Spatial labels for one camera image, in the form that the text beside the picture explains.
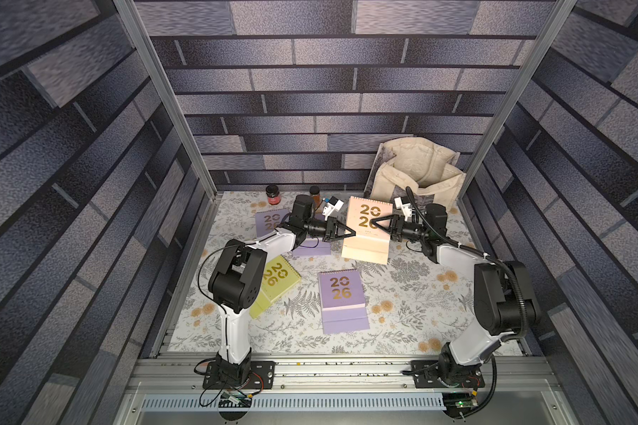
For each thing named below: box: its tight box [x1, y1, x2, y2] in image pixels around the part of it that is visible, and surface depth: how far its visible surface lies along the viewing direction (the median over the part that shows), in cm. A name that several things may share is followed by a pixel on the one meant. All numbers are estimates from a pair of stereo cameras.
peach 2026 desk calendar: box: [341, 195, 393, 265], surface depth 85 cm
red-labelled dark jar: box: [265, 184, 281, 206], surface depth 115 cm
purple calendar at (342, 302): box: [318, 268, 371, 335], surface depth 89 cm
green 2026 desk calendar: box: [249, 255, 303, 320], surface depth 94 cm
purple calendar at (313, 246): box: [292, 237, 332, 256], surface depth 83 cm
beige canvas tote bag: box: [363, 137, 467, 212], surface depth 100 cm
